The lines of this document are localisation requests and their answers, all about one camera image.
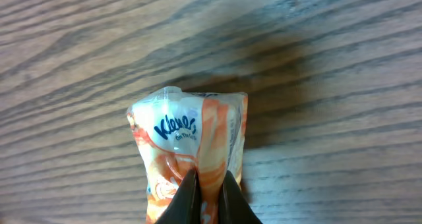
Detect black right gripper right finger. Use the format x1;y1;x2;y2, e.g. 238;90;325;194
218;171;262;224

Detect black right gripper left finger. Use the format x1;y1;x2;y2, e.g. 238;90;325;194
156;169;201;224

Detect small orange white box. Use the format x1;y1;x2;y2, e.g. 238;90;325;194
127;86;248;223

